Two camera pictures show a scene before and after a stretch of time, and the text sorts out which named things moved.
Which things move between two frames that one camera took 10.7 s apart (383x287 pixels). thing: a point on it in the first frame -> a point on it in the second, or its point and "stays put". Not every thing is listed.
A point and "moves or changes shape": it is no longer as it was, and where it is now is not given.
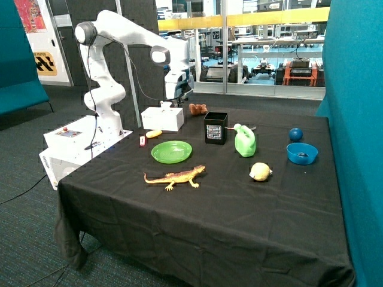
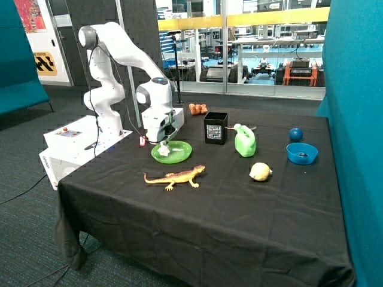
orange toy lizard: (182, 177) stays put
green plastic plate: (171, 152) stays put
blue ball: (295, 134) stays put
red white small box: (142, 140) stays put
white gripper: (179, 85) -> (157, 124)
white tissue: (165, 104) moves or changes shape
